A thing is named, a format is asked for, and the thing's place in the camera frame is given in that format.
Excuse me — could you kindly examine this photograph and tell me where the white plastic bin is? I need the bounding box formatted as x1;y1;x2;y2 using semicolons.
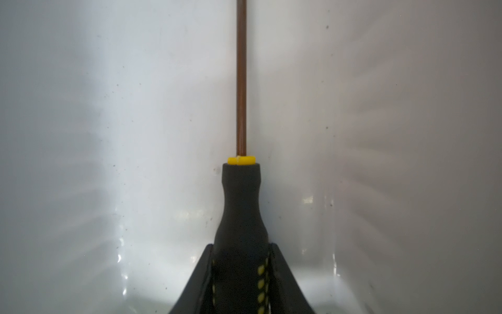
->
1;1;501;313

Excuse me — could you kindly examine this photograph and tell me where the black yellow screwdriver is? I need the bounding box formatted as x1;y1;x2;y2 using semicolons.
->
212;1;269;313

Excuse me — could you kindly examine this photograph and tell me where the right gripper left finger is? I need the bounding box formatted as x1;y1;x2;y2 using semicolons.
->
170;244;214;314

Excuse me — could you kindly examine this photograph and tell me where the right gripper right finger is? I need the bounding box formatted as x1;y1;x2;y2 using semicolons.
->
269;243;315;314

